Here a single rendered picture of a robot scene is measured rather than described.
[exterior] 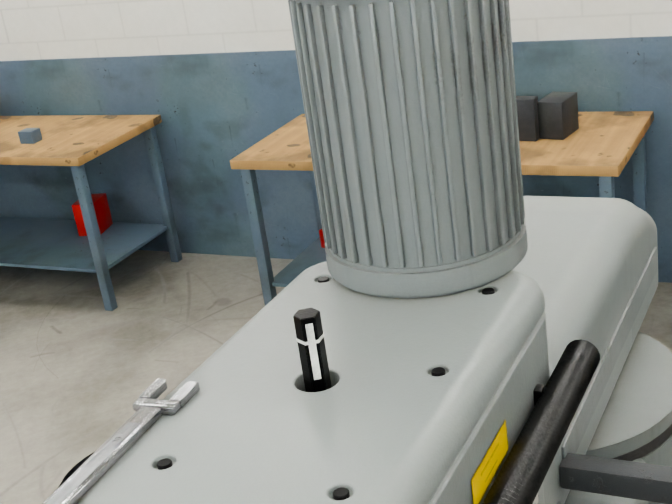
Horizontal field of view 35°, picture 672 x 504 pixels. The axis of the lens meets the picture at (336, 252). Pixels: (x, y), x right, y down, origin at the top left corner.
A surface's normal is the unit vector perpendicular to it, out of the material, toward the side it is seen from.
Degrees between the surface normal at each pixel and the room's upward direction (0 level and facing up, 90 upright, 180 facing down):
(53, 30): 90
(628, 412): 0
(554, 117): 90
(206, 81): 90
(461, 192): 90
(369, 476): 0
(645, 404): 0
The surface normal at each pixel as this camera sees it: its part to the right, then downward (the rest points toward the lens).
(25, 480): -0.14, -0.91
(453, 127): 0.38, 0.30
